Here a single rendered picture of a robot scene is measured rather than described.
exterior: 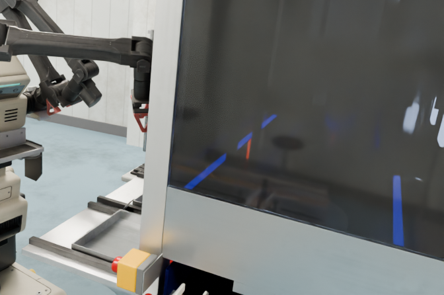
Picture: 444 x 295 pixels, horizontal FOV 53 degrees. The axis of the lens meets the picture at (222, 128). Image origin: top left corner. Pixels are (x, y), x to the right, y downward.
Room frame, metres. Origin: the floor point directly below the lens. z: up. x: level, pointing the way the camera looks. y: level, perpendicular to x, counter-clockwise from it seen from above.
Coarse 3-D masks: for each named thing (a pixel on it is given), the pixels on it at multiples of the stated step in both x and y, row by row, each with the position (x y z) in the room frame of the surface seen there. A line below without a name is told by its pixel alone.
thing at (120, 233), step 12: (120, 216) 1.39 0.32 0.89; (132, 216) 1.37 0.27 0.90; (96, 228) 1.26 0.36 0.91; (108, 228) 1.31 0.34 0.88; (120, 228) 1.32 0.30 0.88; (132, 228) 1.33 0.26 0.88; (84, 240) 1.20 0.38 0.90; (96, 240) 1.23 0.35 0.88; (108, 240) 1.24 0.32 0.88; (120, 240) 1.25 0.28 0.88; (132, 240) 1.26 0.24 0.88; (84, 252) 1.13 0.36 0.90; (96, 252) 1.12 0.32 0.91; (108, 252) 1.17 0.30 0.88; (120, 252) 1.18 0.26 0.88
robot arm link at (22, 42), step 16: (16, 32) 1.14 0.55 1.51; (32, 32) 1.15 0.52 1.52; (48, 32) 1.17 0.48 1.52; (0, 48) 1.10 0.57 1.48; (16, 48) 1.13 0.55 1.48; (32, 48) 1.14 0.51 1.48; (48, 48) 1.15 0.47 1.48; (64, 48) 1.15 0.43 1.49; (80, 48) 1.16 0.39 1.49; (96, 48) 1.17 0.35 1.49; (112, 48) 1.18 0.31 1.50; (128, 48) 1.19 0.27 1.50; (144, 48) 1.20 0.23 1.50; (128, 64) 1.21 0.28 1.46
